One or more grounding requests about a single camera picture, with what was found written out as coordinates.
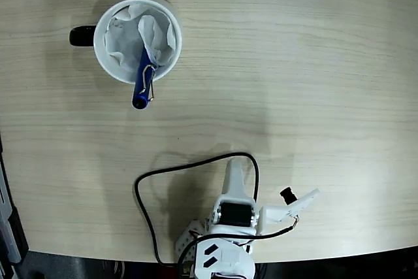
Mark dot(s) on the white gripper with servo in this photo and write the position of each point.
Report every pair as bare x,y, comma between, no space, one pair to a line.
236,215

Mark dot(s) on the blue metallic pen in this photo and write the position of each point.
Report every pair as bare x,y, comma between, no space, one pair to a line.
139,96

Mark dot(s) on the crumpled white paper tissue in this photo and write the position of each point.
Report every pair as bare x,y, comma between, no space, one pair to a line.
124,40

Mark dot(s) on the black camera on white mount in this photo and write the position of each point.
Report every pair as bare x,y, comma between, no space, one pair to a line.
287,195

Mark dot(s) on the grey metal bracket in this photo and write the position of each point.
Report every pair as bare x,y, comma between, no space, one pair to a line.
6,223

